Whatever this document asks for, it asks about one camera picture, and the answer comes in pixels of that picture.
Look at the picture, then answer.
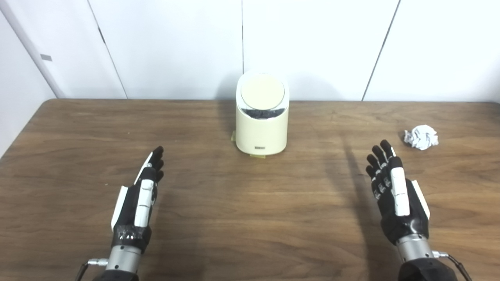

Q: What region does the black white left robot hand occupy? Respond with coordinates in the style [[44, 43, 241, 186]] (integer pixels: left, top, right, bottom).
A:
[[111, 146, 165, 254]]

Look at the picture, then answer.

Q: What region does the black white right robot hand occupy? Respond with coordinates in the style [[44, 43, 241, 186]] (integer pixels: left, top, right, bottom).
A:
[[365, 139, 431, 245]]

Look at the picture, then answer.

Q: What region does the white paper ball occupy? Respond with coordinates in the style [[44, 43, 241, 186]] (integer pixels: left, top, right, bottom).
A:
[[404, 125, 439, 151]]

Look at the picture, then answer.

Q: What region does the round cream bin lid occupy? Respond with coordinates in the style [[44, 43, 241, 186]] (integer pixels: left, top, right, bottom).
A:
[[241, 74, 285, 110]]

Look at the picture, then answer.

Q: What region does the cream-colored trash bin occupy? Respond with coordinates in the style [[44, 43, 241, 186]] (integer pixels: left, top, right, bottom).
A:
[[235, 71, 290, 155]]

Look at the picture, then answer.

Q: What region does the black bin liner bag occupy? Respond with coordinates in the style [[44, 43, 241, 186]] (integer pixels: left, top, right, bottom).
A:
[[243, 108, 284, 119]]

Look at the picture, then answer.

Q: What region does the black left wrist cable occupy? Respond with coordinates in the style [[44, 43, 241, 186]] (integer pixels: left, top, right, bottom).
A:
[[75, 258, 109, 281]]

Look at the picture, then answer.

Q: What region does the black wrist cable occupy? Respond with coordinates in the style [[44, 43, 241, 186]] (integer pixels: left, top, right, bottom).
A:
[[432, 251, 473, 281], [75, 258, 109, 281]]

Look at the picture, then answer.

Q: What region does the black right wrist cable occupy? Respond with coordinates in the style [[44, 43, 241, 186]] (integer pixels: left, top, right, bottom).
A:
[[432, 251, 473, 281]]

